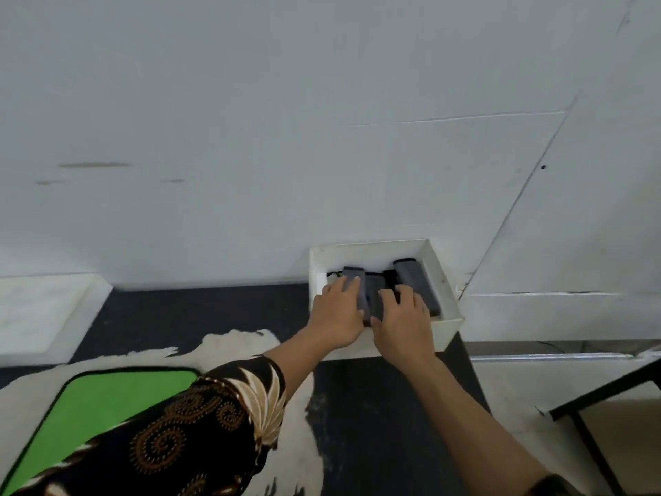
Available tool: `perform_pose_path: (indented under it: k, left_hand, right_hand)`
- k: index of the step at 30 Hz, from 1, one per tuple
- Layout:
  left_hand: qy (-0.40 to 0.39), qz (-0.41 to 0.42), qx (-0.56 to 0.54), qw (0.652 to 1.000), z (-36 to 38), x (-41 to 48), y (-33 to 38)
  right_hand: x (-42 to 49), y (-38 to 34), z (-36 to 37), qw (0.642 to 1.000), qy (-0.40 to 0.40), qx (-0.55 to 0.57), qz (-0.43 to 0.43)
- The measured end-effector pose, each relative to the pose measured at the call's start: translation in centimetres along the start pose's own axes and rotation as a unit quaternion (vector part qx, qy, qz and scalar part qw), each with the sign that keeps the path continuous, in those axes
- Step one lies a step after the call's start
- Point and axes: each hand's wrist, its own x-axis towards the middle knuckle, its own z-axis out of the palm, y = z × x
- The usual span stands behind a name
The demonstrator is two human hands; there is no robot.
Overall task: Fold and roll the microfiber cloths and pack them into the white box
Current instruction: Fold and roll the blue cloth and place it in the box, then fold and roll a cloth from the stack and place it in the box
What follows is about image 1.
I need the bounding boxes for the white flat box lid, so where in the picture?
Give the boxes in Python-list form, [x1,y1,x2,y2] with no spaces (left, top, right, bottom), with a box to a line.
[0,273,114,367]

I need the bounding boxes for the green microfibre cloth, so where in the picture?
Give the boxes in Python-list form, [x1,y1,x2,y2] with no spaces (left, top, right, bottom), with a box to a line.
[0,367,202,496]

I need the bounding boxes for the metal floor rail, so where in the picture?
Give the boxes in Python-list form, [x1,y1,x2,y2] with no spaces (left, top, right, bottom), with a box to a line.
[470,351,661,363]

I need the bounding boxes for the person's patterned sleeve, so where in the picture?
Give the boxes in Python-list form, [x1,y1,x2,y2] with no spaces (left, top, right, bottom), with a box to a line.
[524,473,585,496]
[10,355,288,496]

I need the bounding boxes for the white box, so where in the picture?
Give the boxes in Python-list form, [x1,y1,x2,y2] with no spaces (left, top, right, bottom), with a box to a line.
[308,238,465,362]

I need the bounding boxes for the person's patterned right sleeve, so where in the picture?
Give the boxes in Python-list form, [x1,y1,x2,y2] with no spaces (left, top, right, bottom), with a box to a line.
[524,473,585,496]

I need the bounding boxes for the yellow grey cloth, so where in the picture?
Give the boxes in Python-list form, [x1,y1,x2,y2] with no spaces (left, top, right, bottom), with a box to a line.
[393,258,443,318]

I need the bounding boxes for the person's right hand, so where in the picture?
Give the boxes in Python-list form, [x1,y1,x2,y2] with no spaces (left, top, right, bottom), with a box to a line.
[370,285,437,375]

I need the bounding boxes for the black stool frame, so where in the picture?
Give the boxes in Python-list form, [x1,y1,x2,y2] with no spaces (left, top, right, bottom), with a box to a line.
[548,355,661,496]

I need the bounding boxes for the person's left forearm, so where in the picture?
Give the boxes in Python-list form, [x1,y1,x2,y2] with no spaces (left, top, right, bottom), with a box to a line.
[263,327,342,404]

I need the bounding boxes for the person's patterned left sleeve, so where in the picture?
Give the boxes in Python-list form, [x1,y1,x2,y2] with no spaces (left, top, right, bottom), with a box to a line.
[10,355,288,496]

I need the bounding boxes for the person's left hand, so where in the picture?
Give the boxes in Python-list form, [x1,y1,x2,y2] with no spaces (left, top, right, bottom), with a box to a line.
[307,276,366,352]

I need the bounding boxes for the person's right forearm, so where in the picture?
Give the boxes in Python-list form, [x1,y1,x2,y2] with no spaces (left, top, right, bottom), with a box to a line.
[412,355,551,496]

